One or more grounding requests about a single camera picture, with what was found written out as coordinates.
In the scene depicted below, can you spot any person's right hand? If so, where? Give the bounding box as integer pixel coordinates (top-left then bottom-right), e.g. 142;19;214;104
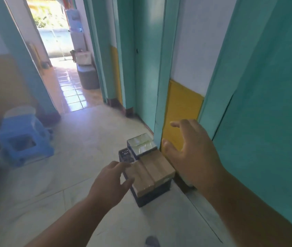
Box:
161;119;227;195

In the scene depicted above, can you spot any person's left hand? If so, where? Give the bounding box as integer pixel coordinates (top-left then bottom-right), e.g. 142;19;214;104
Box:
87;161;135;212

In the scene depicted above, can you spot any person's left forearm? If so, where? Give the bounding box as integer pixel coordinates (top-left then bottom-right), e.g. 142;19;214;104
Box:
25;196;103;247

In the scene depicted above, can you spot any person's right forearm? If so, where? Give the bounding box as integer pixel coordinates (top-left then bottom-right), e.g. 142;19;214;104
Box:
202;169;292;247

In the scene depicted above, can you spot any dark crate with wooden lid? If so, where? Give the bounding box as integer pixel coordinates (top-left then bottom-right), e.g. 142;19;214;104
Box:
125;150;176;208

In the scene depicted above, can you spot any dark box with shiny lid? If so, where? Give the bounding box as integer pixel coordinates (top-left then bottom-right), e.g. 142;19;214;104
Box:
127;133;158;160

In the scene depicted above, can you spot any person's grey shoe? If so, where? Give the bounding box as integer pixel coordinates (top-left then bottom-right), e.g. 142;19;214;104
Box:
145;236;161;247

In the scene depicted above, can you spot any teal door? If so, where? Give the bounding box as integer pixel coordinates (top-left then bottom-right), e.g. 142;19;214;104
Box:
133;0;166;132
212;0;292;238

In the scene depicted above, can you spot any grey plastic bin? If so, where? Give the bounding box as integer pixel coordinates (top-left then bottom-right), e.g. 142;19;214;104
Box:
76;64;100;90

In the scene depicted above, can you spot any blue plastic stool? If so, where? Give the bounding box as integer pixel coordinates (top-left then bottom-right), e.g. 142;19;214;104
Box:
0;106;55;168

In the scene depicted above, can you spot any white storage box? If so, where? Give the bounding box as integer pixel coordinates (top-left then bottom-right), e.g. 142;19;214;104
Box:
75;51;92;66

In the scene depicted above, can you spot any white water dispenser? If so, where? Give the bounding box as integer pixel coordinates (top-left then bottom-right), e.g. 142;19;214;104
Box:
66;9;87;53

